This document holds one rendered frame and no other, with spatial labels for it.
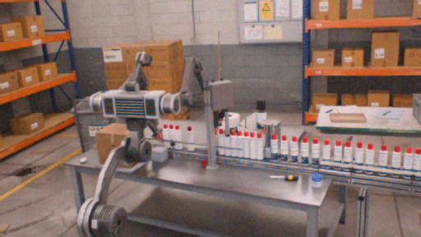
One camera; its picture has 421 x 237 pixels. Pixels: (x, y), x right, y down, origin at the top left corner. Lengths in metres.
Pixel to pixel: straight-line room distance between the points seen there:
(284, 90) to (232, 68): 1.02
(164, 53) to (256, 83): 1.98
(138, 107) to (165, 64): 3.90
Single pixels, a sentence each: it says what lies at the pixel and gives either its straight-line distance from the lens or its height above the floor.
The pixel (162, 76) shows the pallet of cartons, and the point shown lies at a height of 0.92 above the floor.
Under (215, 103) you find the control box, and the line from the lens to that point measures 2.97.
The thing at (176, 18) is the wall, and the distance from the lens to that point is 7.88.
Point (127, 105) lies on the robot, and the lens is 2.64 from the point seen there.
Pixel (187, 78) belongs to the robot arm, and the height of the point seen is 1.55.
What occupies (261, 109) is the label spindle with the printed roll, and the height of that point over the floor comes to 1.10.
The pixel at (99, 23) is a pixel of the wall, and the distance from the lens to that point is 8.64.
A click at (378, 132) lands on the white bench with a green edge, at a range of 4.22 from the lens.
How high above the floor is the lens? 2.09
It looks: 17 degrees down
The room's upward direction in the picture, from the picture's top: 4 degrees counter-clockwise
